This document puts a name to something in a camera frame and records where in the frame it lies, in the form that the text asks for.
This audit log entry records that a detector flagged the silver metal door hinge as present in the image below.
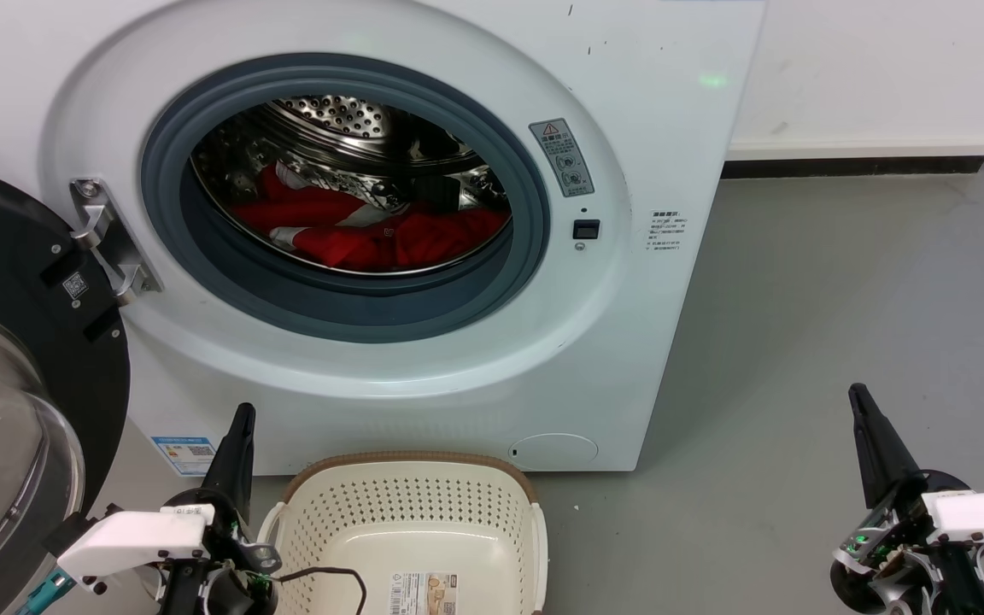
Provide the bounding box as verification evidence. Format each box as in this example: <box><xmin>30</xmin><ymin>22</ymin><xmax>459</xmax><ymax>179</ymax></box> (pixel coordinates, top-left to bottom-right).
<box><xmin>70</xmin><ymin>178</ymin><xmax>163</xmax><ymax>306</ymax></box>

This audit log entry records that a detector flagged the grey rubber door gasket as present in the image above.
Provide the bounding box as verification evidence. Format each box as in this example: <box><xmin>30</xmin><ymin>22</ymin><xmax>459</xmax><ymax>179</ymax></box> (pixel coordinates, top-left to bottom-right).
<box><xmin>140</xmin><ymin>53</ymin><xmax>552</xmax><ymax>344</ymax></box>

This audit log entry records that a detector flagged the black wall baseboard strip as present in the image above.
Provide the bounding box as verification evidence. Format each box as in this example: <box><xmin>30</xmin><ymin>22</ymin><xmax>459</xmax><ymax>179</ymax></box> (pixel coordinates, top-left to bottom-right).
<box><xmin>721</xmin><ymin>155</ymin><xmax>984</xmax><ymax>180</ymax></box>

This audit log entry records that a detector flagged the black connector block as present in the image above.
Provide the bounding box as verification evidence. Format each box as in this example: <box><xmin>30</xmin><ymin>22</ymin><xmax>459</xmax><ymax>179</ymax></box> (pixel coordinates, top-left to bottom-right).
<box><xmin>44</xmin><ymin>504</ymin><xmax>121</xmax><ymax>558</ymax></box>

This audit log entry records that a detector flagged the thin black cable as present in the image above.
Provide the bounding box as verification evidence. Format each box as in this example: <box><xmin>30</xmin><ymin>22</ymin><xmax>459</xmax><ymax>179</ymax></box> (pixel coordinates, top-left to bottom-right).
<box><xmin>274</xmin><ymin>566</ymin><xmax>369</xmax><ymax>615</ymax></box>

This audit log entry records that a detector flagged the teal cable connector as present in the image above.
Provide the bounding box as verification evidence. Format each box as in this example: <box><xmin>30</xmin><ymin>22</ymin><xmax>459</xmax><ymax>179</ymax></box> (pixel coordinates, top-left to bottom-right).
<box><xmin>15</xmin><ymin>568</ymin><xmax>74</xmax><ymax>615</ymax></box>

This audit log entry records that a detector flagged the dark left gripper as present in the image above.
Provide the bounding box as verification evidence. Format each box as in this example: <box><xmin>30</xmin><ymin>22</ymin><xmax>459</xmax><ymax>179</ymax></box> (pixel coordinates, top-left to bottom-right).
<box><xmin>159</xmin><ymin>403</ymin><xmax>281</xmax><ymax>615</ymax></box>

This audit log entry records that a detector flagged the round white filter cover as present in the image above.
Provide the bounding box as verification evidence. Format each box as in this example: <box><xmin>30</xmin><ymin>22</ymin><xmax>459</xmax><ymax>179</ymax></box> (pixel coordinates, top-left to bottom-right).
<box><xmin>509</xmin><ymin>433</ymin><xmax>600</xmax><ymax>472</ymax></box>

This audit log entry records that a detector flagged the white front-load washing machine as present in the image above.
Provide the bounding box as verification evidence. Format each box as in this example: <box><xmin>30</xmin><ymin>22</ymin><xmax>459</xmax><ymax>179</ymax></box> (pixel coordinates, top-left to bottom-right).
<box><xmin>0</xmin><ymin>0</ymin><xmax>766</xmax><ymax>476</ymax></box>

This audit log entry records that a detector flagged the grey warning sticker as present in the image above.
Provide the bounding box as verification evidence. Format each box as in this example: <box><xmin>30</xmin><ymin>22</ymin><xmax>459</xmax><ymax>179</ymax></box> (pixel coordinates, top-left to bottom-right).
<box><xmin>530</xmin><ymin>118</ymin><xmax>595</xmax><ymax>198</ymax></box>

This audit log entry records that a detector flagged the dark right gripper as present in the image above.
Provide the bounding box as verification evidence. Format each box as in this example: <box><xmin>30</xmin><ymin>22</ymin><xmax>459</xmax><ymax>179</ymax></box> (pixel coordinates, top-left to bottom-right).
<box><xmin>829</xmin><ymin>384</ymin><xmax>984</xmax><ymax>615</ymax></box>

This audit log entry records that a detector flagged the stainless steel washing machine drum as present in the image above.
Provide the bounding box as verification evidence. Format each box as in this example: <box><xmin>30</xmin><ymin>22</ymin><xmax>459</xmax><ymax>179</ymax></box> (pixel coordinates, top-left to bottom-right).
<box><xmin>191</xmin><ymin>94</ymin><xmax>513</xmax><ymax>276</ymax></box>

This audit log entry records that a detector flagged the blue energy label sticker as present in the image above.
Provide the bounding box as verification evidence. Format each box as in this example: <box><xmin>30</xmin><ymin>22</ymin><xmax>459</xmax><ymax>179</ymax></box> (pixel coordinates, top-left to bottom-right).
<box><xmin>150</xmin><ymin>436</ymin><xmax>218</xmax><ymax>477</ymax></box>

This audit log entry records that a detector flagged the red and white garment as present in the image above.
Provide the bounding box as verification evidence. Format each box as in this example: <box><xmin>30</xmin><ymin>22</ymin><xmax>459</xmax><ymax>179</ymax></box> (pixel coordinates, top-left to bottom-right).
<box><xmin>231</xmin><ymin>162</ymin><xmax>511</xmax><ymax>272</ymax></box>

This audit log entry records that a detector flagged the cream perforated laundry basket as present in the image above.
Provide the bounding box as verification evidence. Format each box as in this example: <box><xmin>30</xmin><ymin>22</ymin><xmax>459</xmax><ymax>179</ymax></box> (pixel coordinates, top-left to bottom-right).
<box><xmin>257</xmin><ymin>451</ymin><xmax>549</xmax><ymax>615</ymax></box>

